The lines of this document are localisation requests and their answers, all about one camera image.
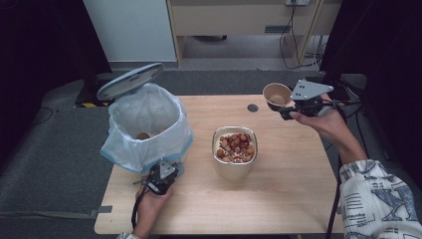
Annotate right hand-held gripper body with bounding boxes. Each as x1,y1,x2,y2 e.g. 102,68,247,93
291,79,334,118

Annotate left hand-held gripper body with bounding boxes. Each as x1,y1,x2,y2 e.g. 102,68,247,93
145,158,178,196

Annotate brown paper cup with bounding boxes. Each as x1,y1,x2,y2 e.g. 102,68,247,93
262,82,294,113

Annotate translucent white trash bag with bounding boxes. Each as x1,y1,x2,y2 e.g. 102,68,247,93
99,82,194,174

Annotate white grey lidded trash can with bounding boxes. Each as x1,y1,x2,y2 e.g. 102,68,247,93
96,62,185,177

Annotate person's left hand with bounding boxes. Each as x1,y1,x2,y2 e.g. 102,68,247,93
134,185,174,229

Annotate person's right hand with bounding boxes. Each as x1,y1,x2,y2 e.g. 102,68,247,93
289,94,350,144

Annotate pile of nuts and dates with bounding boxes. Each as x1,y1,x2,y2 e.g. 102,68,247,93
216,132,256,163

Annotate steel bowl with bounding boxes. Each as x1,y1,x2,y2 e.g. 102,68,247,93
211,124,259,182

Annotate grey tape strip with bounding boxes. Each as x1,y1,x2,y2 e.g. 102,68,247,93
89,205,113,219

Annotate dark curtain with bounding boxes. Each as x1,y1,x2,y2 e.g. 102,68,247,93
0,0,112,168
318,0,422,182

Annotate light wooden desk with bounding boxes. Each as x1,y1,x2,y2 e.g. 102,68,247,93
165,0,343,69

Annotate white printed shirt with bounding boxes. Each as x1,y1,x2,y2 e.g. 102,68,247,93
115,158,422,239

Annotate white cabinet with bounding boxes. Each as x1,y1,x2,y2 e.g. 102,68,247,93
83,0,177,63

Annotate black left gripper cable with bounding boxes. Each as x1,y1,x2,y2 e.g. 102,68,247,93
130,186,147,230

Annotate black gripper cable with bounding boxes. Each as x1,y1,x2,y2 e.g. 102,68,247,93
324,99,350,239
130,186,147,230

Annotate black hanging cables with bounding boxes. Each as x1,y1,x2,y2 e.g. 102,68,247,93
278,0,330,71

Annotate black floor cables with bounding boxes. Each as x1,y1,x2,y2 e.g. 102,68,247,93
322,101,390,163

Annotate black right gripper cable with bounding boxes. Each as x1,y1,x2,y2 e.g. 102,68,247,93
324,99,350,239

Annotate thin black floor cable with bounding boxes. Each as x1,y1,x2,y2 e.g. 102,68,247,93
32,106,60,126

